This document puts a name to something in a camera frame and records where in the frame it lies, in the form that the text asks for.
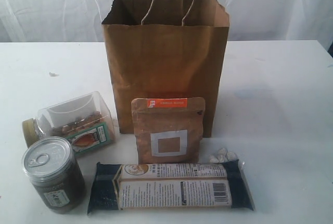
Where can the brown kraft pouch orange label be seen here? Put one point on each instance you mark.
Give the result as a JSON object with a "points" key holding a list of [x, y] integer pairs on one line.
{"points": [[168, 130]]}

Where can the white garlic clove cluster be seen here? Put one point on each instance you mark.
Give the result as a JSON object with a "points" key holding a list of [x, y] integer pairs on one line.
{"points": [[223, 155]]}

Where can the small clear plastic scrap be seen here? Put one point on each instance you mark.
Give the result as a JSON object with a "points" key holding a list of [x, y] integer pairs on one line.
{"points": [[53, 74]]}

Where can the clear nut jar yellow lid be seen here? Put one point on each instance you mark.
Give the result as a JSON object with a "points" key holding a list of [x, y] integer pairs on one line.
{"points": [[85, 122]]}

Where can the long dark noodle package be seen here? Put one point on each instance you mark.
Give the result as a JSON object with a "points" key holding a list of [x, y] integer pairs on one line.
{"points": [[182, 185]]}

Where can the brown paper bag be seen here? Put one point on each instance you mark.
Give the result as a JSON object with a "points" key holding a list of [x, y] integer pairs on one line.
{"points": [[165, 49]]}

